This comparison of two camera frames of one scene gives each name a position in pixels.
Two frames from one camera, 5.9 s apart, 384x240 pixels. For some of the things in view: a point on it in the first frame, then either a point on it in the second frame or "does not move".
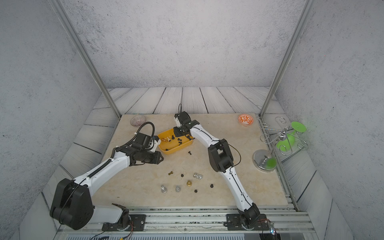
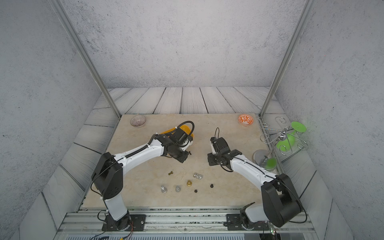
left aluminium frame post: x=64 y=17 does not move
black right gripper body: x=179 y=131 → x=214 y=159
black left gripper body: x=150 y=157 → x=180 y=154
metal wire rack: x=287 y=134 does not move
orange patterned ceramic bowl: x=245 y=120 does not move
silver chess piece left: x=163 y=189 does not move
